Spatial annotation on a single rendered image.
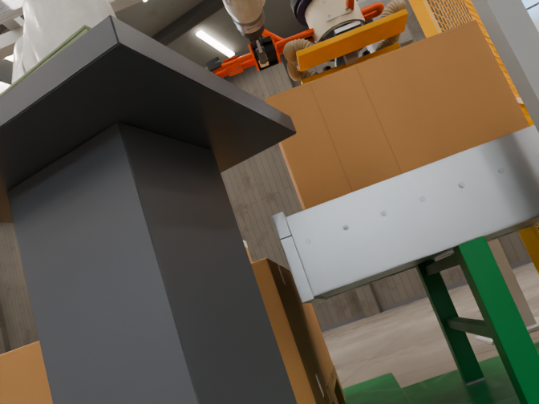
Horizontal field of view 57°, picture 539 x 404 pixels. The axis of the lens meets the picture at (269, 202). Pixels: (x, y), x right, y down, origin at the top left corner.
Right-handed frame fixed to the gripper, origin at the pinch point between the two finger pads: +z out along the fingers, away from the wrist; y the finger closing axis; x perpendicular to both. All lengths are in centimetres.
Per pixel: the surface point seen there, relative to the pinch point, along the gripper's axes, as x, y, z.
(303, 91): 6.7, 27.4, -22.6
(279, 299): -18, 77, -20
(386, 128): 23, 45, -22
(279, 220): -10, 61, -35
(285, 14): 90, -470, 724
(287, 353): -20, 90, -20
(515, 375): 25, 108, -36
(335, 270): -2, 76, -35
